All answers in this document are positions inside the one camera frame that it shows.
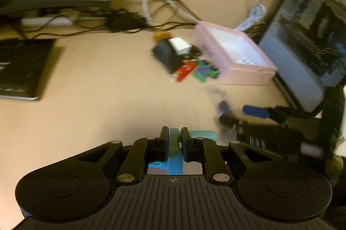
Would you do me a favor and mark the black power adapter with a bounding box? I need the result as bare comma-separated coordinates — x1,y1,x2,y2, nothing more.
106,13,147,32

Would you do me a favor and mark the black rectangular case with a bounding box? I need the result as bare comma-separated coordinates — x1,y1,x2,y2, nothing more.
151,41,184,75

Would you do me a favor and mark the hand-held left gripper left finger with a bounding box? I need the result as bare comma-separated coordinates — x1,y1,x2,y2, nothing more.
76,126,170,185

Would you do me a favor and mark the teal blue plastic toy piece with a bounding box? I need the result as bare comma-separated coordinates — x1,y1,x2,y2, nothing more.
148,127,219,175

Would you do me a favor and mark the white power strip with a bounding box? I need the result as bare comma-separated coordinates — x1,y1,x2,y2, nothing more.
21,16,74,27

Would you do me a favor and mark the red plastic toy piece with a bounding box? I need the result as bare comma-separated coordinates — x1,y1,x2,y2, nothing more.
173,62,197,83

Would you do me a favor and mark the green purple plastic toy piece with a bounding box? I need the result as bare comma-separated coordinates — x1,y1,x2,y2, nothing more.
192,59,220,84

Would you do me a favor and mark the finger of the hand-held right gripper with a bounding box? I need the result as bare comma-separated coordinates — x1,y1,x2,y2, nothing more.
216,100,242,134
242,104,312,126

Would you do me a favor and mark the white looped cable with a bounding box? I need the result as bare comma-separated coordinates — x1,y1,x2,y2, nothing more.
142,0,202,26

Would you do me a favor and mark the brown small figurine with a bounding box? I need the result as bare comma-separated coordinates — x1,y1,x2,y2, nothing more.
153,30,174,42

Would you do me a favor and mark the white rectangular block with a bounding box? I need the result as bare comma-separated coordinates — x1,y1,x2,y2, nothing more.
169,37,193,56

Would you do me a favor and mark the pink cardboard box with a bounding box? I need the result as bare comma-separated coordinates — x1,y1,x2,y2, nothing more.
191,21,279,86

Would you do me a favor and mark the large curved monitor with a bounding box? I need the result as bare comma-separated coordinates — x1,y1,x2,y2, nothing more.
258,0,346,120

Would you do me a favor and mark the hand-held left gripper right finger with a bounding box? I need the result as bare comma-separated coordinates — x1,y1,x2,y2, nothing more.
181,127,274,183

